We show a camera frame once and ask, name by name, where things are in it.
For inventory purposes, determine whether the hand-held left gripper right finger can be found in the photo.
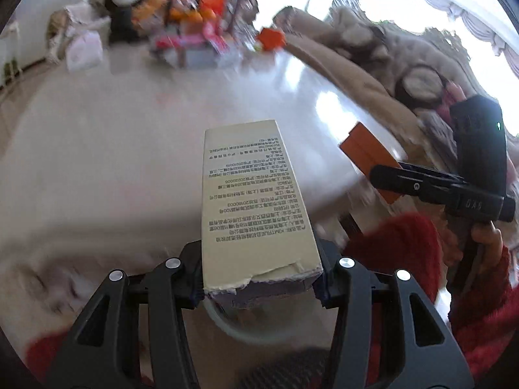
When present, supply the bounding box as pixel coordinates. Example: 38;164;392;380
314;239;475;389

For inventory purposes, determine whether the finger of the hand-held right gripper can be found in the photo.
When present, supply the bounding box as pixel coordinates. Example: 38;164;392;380
370;162;465;204

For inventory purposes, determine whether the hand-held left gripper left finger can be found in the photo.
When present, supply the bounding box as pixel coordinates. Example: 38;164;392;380
44;241;205;389

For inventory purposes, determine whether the orange cardboard box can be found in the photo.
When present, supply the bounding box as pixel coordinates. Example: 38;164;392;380
340;124;406;205

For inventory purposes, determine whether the cream printed cardboard box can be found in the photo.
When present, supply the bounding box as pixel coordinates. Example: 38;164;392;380
200;119;324;312

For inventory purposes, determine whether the person's right forearm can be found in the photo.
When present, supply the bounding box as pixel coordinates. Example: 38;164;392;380
446;247;513;369

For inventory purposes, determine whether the person's right hand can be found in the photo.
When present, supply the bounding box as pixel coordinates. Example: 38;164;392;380
472;221;504;253

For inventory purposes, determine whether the red fluffy clothing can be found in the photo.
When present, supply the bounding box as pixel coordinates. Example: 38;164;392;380
24;211;451;389

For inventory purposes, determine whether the dark star print cloth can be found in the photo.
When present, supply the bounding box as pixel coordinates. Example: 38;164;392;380
239;346;329;389

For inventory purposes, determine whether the ornate white coffee table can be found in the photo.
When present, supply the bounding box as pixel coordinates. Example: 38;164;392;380
0;28;410;333

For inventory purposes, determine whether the sofa with beige cover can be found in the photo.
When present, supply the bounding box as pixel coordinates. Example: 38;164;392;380
272;0;519;211

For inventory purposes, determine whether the white swag curtain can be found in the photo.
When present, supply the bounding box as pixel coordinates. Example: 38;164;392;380
353;0;519;69

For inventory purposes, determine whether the small orange box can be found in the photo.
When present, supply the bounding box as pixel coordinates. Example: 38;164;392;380
257;28;286;51

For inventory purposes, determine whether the long red snack packet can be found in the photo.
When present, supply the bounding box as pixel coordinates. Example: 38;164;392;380
152;34;228;51

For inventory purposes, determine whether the dark flower vase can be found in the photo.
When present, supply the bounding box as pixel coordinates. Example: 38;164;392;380
231;0;280;37

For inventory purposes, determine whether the white tissue packet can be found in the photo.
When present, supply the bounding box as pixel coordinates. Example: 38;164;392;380
65;30;104;71

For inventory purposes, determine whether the black round container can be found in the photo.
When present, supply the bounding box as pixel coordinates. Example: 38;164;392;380
109;6;134;43

